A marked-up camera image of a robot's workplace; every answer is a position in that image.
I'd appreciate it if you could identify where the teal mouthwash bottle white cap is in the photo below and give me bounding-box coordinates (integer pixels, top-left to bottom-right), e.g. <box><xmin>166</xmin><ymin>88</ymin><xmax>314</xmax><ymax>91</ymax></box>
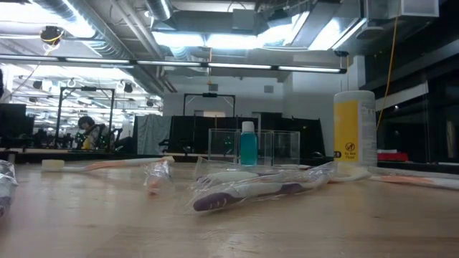
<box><xmin>239</xmin><ymin>120</ymin><xmax>258</xmax><ymax>166</ymax></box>

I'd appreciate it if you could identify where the clear acrylic organizer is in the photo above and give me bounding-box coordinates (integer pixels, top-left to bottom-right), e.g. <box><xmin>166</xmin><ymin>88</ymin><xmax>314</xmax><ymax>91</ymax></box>
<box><xmin>207</xmin><ymin>128</ymin><xmax>301</xmax><ymax>169</ymax></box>

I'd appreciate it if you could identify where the small plastic wrapper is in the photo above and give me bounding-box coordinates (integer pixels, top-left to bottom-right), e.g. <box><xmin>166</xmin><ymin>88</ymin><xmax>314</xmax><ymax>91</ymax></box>
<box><xmin>143</xmin><ymin>159</ymin><xmax>172</xmax><ymax>196</ymax></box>

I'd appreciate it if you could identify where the orange white toothbrush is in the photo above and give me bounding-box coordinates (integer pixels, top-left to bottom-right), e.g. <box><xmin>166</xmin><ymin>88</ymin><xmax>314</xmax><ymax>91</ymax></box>
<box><xmin>41</xmin><ymin>156</ymin><xmax>176</xmax><ymax>173</ymax></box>

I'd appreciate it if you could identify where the plastic at edge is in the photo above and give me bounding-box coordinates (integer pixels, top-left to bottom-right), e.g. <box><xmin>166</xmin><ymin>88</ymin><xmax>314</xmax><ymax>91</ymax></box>
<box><xmin>0</xmin><ymin>159</ymin><xmax>19</xmax><ymax>218</ymax></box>

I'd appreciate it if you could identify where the black partition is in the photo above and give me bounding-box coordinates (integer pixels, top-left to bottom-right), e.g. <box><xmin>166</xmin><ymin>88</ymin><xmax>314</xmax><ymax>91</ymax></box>
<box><xmin>168</xmin><ymin>115</ymin><xmax>326</xmax><ymax>156</ymax></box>

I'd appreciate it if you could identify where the grey curtain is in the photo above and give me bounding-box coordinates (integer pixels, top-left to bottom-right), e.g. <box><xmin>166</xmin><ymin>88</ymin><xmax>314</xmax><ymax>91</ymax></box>
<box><xmin>132</xmin><ymin>114</ymin><xmax>174</xmax><ymax>156</ymax></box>

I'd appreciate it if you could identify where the black bar with light tubes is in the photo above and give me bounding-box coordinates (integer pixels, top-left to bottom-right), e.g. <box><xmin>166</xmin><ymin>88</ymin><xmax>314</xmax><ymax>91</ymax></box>
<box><xmin>0</xmin><ymin>53</ymin><xmax>348</xmax><ymax>75</ymax></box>

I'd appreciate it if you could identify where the grey ceiling box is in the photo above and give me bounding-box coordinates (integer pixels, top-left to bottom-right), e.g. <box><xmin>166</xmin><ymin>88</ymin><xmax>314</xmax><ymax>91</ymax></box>
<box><xmin>232</xmin><ymin>8</ymin><xmax>258</xmax><ymax>32</ymax></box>

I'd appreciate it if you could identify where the white yellow wipes canister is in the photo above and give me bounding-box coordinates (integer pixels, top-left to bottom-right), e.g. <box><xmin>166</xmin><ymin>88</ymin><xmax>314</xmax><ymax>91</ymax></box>
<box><xmin>333</xmin><ymin>90</ymin><xmax>378</xmax><ymax>169</ymax></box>

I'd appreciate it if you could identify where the person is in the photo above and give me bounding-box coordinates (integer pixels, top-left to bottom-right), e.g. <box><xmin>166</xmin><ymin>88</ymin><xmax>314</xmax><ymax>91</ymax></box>
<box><xmin>75</xmin><ymin>115</ymin><xmax>112</xmax><ymax>151</ymax></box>

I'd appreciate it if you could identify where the red box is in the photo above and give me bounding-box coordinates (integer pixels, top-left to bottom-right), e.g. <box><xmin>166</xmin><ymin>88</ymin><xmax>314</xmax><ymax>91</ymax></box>
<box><xmin>377</xmin><ymin>152</ymin><xmax>410</xmax><ymax>163</ymax></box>

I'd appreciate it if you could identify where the black background monitor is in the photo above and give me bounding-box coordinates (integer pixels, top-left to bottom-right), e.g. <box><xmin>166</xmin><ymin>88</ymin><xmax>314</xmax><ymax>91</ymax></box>
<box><xmin>0</xmin><ymin>103</ymin><xmax>28</xmax><ymax>139</ymax></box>

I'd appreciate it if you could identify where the white ceiling vent box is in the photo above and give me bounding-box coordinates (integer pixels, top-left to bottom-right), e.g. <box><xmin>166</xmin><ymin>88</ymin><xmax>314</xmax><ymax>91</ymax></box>
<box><xmin>397</xmin><ymin>0</ymin><xmax>440</xmax><ymax>18</ymax></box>

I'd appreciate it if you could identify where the black gantry frame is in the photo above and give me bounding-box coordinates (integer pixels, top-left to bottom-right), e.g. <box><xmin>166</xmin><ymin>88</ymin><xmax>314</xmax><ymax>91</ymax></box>
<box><xmin>183</xmin><ymin>92</ymin><xmax>237</xmax><ymax>118</ymax></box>
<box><xmin>55</xmin><ymin>86</ymin><xmax>116</xmax><ymax>153</ymax></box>

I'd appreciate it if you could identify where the corrugated silver air duct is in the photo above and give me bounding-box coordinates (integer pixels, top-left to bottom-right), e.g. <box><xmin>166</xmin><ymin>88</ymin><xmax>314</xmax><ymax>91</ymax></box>
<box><xmin>32</xmin><ymin>0</ymin><xmax>132</xmax><ymax>61</ymax></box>

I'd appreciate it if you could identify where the yellow hanging cable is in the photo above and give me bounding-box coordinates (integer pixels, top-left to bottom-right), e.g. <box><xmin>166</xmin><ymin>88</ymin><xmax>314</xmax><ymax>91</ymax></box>
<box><xmin>375</xmin><ymin>0</ymin><xmax>402</xmax><ymax>130</ymax></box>

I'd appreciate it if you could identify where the black reel with yellow cable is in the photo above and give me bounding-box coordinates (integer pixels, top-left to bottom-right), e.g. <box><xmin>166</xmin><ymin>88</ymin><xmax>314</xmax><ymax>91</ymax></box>
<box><xmin>38</xmin><ymin>25</ymin><xmax>66</xmax><ymax>48</ymax></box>

